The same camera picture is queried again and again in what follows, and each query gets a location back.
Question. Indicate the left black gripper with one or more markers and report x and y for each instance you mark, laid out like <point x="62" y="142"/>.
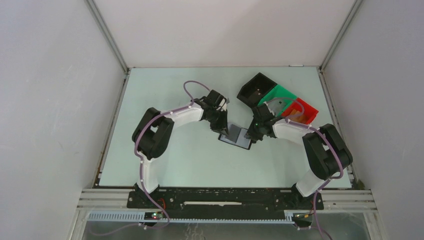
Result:
<point x="222" y="128"/>

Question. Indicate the blue grey credit card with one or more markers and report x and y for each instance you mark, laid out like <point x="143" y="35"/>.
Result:
<point x="236" y="134"/>

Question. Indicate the white card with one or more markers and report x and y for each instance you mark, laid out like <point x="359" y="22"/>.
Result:
<point x="276" y="106"/>

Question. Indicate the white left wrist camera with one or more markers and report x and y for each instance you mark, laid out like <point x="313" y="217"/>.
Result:
<point x="222" y="106"/>

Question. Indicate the aluminium frame rail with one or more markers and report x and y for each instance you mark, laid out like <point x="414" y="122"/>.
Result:
<point x="101" y="204"/>

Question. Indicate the black card holder wallet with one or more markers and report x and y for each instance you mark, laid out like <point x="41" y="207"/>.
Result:
<point x="244" y="145"/>

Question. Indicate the black plastic bin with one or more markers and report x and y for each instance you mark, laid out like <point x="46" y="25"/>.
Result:
<point x="255" y="89"/>

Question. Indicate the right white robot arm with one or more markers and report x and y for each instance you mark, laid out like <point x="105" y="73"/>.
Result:
<point x="327" y="153"/>

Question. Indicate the green plastic bin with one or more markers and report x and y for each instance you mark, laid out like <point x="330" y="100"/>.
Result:
<point x="278" y="93"/>

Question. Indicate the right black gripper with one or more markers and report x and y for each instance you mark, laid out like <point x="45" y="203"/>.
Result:
<point x="250" y="133"/>

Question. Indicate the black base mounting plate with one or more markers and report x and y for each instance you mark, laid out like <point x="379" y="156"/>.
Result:
<point x="200" y="203"/>

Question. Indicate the orange card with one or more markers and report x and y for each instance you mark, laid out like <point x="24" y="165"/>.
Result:
<point x="298" y="117"/>

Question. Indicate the red plastic bin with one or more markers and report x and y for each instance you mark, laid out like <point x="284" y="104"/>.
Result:
<point x="303" y="107"/>

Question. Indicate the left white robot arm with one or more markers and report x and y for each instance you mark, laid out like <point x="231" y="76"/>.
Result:
<point x="152" y="135"/>

